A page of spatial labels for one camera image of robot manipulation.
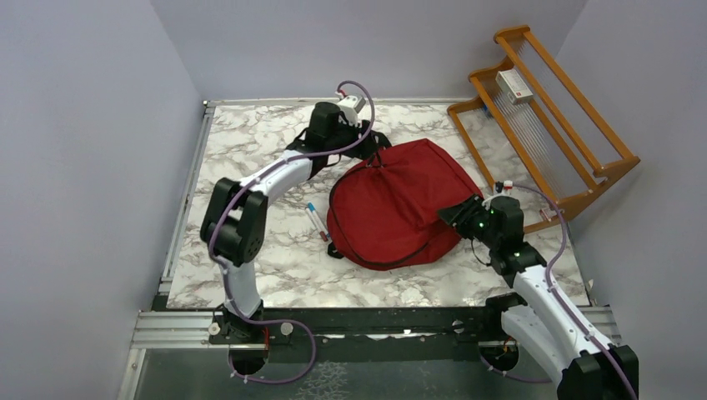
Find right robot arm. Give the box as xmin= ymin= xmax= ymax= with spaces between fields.
xmin=438 ymin=192 xmax=639 ymax=399

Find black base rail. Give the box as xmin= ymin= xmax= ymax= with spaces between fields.
xmin=207 ymin=307 xmax=520 ymax=370

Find red backpack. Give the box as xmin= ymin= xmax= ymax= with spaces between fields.
xmin=326 ymin=138 xmax=481 ymax=271

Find white marker red cap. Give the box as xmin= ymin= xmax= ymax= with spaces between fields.
xmin=307 ymin=204 xmax=330 ymax=242

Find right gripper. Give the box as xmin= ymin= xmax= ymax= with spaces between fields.
xmin=437 ymin=192 xmax=500 ymax=249

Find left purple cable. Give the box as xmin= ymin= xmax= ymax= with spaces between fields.
xmin=206 ymin=80 xmax=377 ymax=387

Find aluminium table frame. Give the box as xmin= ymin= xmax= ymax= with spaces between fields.
xmin=116 ymin=97 xmax=636 ymax=400

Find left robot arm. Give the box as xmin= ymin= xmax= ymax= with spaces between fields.
xmin=200 ymin=94 xmax=379 ymax=343

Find wooden rack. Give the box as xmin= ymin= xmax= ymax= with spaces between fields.
xmin=447 ymin=25 xmax=640 ymax=221

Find white red small box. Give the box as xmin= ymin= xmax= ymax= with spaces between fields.
xmin=495 ymin=68 xmax=534 ymax=105

